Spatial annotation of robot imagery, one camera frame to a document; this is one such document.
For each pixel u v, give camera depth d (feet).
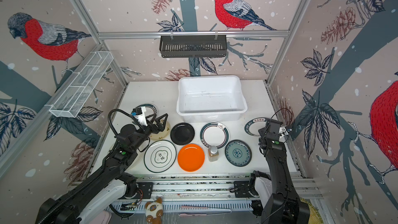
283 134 2.30
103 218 2.14
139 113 2.20
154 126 2.23
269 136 2.05
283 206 1.26
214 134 3.06
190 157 2.74
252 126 3.18
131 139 1.94
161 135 3.00
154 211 2.16
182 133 3.50
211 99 3.62
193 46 3.46
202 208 2.29
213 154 2.48
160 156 2.74
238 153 2.80
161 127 2.28
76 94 2.43
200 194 2.40
